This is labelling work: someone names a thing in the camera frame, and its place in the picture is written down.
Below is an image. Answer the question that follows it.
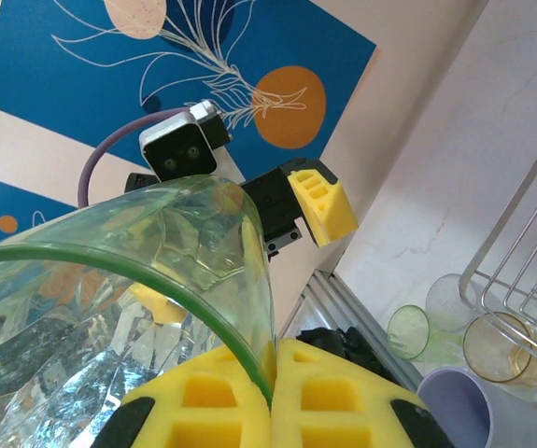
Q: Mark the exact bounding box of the lilac plastic cup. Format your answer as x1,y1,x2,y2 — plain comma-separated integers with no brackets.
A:
416,366,492,448

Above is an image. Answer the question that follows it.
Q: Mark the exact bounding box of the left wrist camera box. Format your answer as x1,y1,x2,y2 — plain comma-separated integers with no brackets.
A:
138,100,234,184

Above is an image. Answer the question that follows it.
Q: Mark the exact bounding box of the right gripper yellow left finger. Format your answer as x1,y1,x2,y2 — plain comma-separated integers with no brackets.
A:
108,344,273,448

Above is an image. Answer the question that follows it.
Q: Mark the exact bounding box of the blue floral wall panel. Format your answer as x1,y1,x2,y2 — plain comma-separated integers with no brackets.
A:
0,0,379,188

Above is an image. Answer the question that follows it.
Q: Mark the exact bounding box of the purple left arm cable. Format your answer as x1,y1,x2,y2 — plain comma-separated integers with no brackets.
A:
78,107,192,209

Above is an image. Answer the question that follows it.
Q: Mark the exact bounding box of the small clear frosted cup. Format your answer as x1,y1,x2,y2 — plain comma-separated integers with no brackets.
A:
425,273,479,333

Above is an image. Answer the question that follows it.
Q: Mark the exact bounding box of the small green transparent cup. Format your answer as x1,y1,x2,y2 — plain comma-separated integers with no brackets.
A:
386,304,433,361

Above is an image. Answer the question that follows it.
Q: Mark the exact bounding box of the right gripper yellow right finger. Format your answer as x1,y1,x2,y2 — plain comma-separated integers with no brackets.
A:
270,337,457,448

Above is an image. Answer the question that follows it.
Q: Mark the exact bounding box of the amber transparent cup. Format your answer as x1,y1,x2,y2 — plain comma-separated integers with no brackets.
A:
462,311,537,392

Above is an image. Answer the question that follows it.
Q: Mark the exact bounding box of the wide aluminium base rail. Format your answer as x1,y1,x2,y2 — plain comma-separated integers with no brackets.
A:
275,269,426,398

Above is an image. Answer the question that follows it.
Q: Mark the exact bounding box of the tall green glass tumbler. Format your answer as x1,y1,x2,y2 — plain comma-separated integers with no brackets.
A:
0,175,277,448

